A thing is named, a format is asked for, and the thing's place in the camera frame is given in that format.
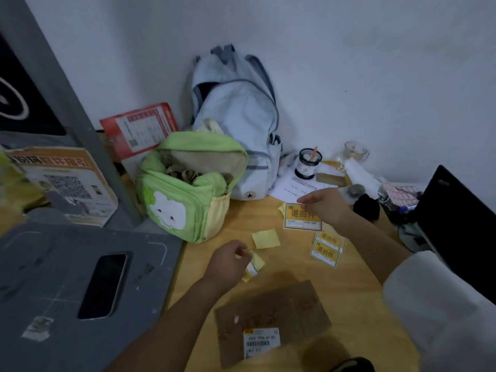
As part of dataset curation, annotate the person's right hand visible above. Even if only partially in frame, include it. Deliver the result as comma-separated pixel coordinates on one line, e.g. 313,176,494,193
297,187,353,227

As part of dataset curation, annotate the person's left hand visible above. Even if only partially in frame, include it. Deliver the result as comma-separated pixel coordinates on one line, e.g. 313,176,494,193
202,240,253,287

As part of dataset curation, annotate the small yellow label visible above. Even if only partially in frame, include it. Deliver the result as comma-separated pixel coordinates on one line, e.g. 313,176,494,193
241,250,266,283

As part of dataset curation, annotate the large yellow white label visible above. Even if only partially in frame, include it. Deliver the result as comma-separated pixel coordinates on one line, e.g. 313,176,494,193
284,203,323,231

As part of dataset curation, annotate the person's right forearm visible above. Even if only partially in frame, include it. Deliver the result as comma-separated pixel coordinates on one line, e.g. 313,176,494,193
336,213,414,286

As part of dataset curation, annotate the person's left forearm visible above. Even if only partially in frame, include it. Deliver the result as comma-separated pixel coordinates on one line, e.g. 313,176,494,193
105,276,233,372

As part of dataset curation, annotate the white printed paper sheet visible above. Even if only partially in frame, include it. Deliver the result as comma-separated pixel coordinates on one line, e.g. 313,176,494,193
268,166,338,207

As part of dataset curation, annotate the yellow sticky note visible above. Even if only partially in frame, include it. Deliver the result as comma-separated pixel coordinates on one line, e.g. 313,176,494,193
252,228,281,250

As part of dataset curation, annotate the brown rectangular block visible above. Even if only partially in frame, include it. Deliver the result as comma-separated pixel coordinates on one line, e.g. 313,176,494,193
316,172,346,187

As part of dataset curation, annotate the black pen jar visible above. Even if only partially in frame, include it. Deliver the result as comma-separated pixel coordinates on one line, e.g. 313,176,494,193
297,148,323,180

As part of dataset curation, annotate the yellow white label sticker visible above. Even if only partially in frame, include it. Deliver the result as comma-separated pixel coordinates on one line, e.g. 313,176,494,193
309,241,340,269
313,230,346,254

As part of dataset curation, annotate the black round pouch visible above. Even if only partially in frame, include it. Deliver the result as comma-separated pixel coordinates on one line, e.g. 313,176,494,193
353,195,381,223

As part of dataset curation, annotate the white paper roll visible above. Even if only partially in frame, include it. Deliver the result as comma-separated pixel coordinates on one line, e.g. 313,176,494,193
344,158,383,199

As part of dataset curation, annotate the brown cardboard envelope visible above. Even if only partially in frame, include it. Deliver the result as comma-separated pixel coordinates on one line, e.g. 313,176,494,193
214,280,333,370

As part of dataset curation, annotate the clear glass cup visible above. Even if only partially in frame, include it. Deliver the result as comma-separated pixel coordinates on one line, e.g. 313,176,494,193
336,141,370,172

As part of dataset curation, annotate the green cartoon backpack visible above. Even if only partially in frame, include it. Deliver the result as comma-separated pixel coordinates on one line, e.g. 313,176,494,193
136,131,249,244

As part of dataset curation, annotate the pink patterned box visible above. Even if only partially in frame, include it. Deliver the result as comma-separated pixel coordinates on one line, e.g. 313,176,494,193
381,183,423,208

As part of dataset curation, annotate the white shipping label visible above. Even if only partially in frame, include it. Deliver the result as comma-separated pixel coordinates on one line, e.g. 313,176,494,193
243,328,281,360

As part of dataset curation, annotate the light blue backpack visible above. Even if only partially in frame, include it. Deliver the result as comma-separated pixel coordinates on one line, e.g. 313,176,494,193
191,44,283,201

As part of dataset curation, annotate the black smartphone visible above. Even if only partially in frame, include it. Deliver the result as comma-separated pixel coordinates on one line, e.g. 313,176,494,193
77,252,129,320

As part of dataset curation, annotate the black laptop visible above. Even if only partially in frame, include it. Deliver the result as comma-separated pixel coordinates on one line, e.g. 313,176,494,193
415,165,496,306

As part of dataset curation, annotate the black shoe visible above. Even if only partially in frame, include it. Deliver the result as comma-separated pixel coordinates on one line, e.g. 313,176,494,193
336,357,376,372

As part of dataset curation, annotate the red white clipboard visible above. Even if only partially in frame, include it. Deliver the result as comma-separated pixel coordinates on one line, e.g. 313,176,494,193
99,103,180,172

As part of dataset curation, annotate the grey weighing kiosk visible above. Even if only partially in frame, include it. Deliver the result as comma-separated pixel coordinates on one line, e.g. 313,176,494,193
0,0,183,372

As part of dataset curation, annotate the orange code poster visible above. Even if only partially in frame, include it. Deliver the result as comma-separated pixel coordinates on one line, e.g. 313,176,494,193
5,146,119,228

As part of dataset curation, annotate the torn white sticker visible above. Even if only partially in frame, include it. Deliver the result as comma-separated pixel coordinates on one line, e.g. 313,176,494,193
21,316,55,342

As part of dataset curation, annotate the black screen panel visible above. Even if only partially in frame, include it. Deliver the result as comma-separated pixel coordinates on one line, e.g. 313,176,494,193
0,33,67,137

